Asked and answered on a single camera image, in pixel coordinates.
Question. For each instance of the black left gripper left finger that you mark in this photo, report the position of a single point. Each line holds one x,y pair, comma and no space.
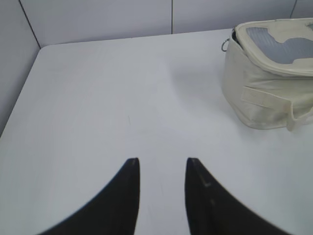
113,211

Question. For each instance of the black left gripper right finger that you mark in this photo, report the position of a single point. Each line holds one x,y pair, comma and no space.
212,210

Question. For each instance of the cream fabric zipper bag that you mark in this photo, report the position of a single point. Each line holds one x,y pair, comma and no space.
268,74

